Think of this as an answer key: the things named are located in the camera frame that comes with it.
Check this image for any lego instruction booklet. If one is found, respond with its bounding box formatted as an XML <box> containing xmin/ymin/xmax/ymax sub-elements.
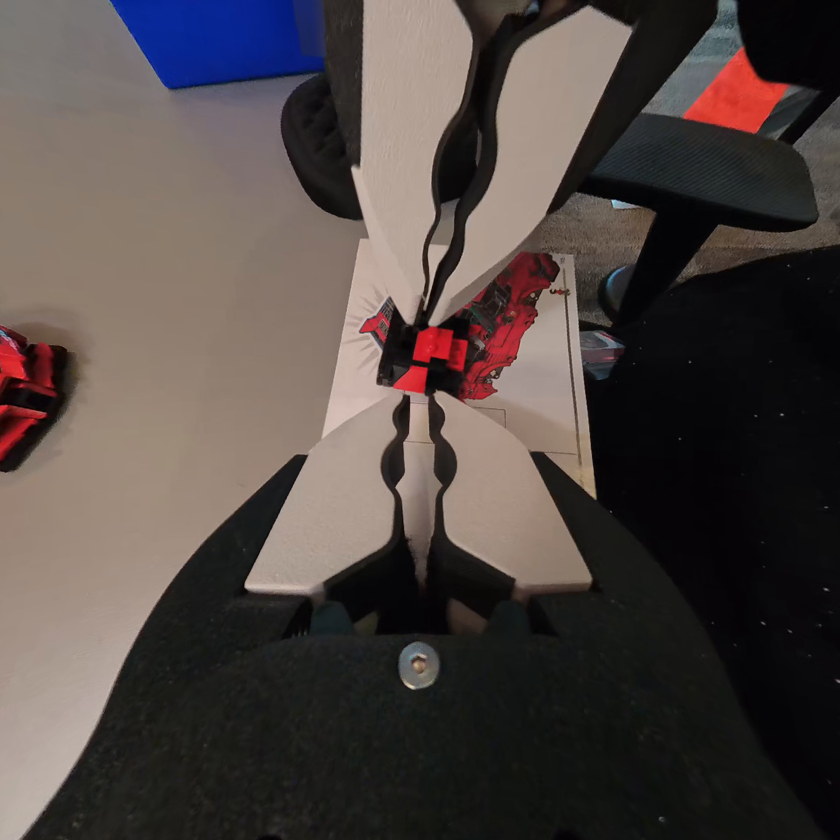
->
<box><xmin>322</xmin><ymin>238</ymin><xmax>597</xmax><ymax>501</ymax></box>

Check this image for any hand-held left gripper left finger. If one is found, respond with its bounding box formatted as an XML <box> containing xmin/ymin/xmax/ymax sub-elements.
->
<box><xmin>244</xmin><ymin>394</ymin><xmax>410</xmax><ymax>599</ymax></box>

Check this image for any red blue printed object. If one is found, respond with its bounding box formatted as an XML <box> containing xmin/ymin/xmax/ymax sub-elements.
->
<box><xmin>581</xmin><ymin>330</ymin><xmax>626</xmax><ymax>383</ymax></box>

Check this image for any red black lego module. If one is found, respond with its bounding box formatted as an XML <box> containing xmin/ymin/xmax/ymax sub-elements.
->
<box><xmin>376</xmin><ymin>317</ymin><xmax>471</xmax><ymax>396</ymax></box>

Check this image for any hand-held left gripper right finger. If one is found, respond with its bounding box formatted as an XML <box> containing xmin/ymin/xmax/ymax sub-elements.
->
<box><xmin>427</xmin><ymin>394</ymin><xmax>595</xmax><ymax>599</ymax></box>

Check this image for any red lego car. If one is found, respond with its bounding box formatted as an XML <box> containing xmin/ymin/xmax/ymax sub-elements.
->
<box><xmin>0</xmin><ymin>325</ymin><xmax>70</xmax><ymax>475</ymax></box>

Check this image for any black office chair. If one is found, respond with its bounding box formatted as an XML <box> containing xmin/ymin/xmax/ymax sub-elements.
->
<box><xmin>579</xmin><ymin>113</ymin><xmax>821</xmax><ymax>327</ymax></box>

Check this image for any blue plastic bin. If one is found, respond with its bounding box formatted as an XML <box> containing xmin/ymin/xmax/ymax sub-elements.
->
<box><xmin>108</xmin><ymin>0</ymin><xmax>328</xmax><ymax>91</ymax></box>

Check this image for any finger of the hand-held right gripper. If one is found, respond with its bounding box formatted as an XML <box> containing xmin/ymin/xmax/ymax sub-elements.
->
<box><xmin>351</xmin><ymin>0</ymin><xmax>478</xmax><ymax>324</ymax></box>
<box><xmin>430</xmin><ymin>5</ymin><xmax>635</xmax><ymax>329</ymax></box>

